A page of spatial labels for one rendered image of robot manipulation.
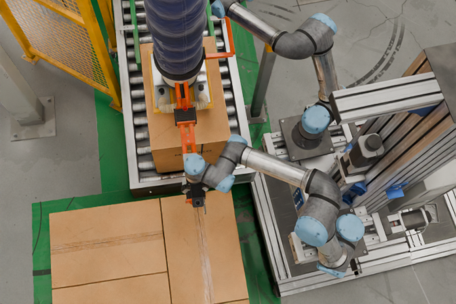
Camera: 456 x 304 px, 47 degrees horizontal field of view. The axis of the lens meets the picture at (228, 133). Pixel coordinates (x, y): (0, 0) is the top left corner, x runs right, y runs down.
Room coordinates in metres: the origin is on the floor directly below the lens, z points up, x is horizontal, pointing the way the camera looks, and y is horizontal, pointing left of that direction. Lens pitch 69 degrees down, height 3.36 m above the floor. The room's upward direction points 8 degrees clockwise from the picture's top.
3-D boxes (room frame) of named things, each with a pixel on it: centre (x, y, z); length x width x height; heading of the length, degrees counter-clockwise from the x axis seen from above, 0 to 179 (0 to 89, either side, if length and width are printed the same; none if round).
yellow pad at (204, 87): (1.15, 0.18, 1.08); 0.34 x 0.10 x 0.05; 15
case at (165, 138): (1.12, 0.25, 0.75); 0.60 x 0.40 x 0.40; 16
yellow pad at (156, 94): (1.10, 0.36, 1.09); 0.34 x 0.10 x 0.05; 15
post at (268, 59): (1.46, -0.17, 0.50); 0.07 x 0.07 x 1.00; 16
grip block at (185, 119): (0.88, 0.20, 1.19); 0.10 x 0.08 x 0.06; 105
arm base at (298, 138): (0.93, -0.38, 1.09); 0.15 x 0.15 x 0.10
